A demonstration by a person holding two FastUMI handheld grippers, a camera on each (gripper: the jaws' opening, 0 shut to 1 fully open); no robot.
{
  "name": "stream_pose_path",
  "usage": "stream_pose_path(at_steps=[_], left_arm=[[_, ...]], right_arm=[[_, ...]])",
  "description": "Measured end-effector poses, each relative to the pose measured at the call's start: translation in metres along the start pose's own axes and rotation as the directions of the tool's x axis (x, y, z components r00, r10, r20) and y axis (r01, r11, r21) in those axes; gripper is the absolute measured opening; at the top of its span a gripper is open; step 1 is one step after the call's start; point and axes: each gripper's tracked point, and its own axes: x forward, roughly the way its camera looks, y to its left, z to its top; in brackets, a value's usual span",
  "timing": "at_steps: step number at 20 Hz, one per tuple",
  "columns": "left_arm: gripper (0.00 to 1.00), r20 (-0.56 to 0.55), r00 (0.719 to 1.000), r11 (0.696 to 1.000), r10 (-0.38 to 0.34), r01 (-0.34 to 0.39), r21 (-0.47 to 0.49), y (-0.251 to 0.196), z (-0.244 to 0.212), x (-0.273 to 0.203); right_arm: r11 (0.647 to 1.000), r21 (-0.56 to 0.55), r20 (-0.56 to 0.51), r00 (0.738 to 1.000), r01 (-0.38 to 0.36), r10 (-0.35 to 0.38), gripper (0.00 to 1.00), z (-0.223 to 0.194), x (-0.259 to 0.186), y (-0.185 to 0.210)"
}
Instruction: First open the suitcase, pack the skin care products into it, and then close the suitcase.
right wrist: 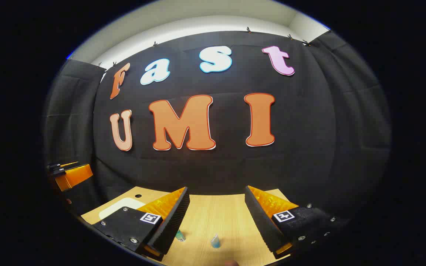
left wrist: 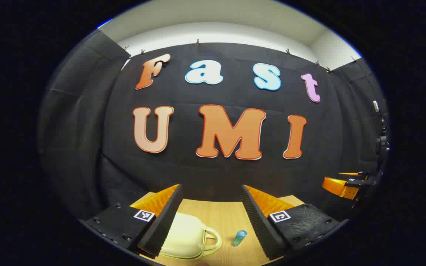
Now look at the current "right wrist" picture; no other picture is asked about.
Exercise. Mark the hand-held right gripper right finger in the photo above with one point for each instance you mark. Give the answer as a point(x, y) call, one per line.
point(263, 225)

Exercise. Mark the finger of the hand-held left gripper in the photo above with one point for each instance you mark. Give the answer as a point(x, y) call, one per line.
point(73, 178)

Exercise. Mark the blue skin care bottle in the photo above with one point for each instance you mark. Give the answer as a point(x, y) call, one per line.
point(180, 236)

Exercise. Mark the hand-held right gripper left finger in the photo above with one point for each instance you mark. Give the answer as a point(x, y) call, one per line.
point(172, 225)

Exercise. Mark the blue white skin care tube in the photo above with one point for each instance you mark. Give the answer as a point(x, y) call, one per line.
point(215, 242)

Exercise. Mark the black backdrop cloth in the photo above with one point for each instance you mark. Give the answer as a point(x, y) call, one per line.
point(235, 170)

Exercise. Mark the pale yellow small suitcase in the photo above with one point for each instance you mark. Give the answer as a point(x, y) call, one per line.
point(120, 207)

